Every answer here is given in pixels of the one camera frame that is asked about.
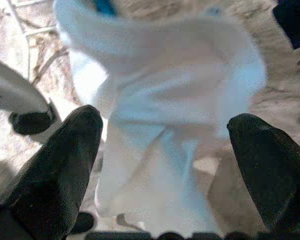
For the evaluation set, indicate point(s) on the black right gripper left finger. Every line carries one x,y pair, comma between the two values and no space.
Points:
52,180

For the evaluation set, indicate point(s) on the white shirt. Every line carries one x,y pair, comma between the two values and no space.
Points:
165,100

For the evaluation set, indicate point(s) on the navy blue garment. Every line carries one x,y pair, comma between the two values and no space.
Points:
295,20

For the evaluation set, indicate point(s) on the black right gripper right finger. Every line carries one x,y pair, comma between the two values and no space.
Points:
272,175

